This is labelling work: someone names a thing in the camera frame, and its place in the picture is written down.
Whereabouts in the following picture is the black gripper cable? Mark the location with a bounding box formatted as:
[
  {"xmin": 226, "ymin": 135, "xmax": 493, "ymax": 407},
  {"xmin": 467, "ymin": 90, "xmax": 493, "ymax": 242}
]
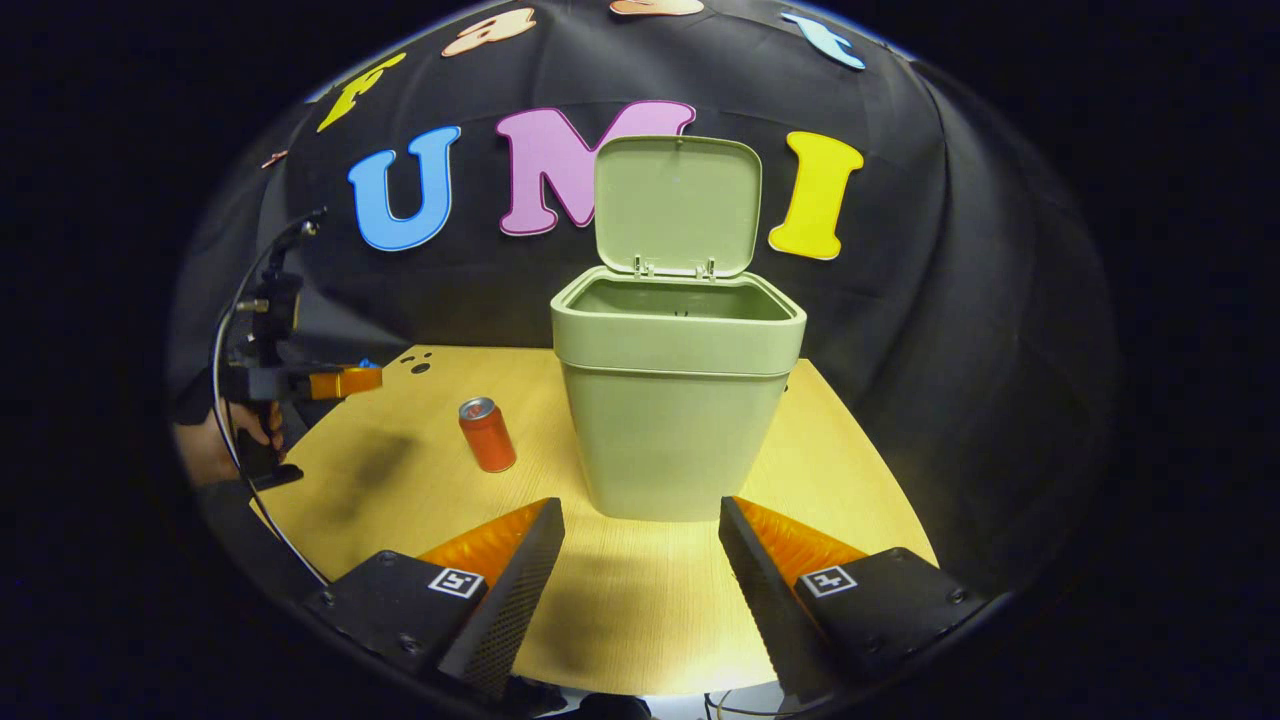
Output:
[{"xmin": 208, "ymin": 225, "xmax": 333, "ymax": 588}]

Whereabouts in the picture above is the wooden desktop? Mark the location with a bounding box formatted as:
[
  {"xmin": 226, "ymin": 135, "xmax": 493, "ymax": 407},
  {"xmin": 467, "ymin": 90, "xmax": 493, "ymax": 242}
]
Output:
[{"xmin": 250, "ymin": 345, "xmax": 939, "ymax": 698}]

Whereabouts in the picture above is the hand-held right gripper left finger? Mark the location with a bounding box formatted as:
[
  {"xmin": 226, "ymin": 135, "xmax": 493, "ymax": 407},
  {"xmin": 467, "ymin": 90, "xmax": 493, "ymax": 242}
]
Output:
[{"xmin": 305, "ymin": 497, "xmax": 566, "ymax": 701}]

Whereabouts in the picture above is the pale green desktop garbage bin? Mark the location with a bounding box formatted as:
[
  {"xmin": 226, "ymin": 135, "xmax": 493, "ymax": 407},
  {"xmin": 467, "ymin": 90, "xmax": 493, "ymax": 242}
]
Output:
[{"xmin": 550, "ymin": 135, "xmax": 808, "ymax": 523}]

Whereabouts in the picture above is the red pop can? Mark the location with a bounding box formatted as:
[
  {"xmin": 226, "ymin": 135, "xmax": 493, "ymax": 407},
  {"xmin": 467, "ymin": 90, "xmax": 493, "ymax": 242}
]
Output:
[{"xmin": 458, "ymin": 397, "xmax": 518, "ymax": 474}]

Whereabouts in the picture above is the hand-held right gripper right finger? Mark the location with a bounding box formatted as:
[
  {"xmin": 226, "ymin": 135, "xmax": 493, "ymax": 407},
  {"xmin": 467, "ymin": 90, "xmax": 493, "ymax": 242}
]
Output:
[{"xmin": 718, "ymin": 496, "xmax": 991, "ymax": 704}]

